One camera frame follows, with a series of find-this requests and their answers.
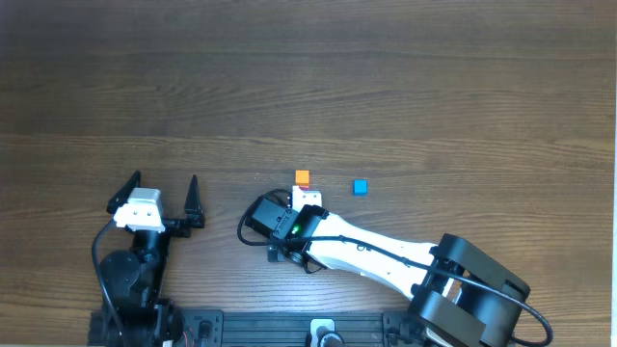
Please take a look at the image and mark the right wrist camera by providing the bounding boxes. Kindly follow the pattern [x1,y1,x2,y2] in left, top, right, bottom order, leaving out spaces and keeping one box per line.
[291,184,323,212]

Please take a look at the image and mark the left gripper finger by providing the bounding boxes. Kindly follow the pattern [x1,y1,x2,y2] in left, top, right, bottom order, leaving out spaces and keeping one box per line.
[183,173,206,229]
[106,170,143,215]

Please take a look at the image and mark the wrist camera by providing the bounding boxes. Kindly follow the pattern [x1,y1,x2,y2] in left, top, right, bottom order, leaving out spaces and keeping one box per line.
[291,184,323,212]
[113,187,167,234]

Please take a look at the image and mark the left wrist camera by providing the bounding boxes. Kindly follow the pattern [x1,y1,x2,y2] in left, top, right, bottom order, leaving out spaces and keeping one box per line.
[113,187,167,234]

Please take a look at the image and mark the mounting rail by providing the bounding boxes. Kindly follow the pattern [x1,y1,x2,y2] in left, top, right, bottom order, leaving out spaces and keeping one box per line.
[88,307,425,347]

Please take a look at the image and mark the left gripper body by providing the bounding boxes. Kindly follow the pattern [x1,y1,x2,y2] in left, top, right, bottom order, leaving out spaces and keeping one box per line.
[161,217,194,239]

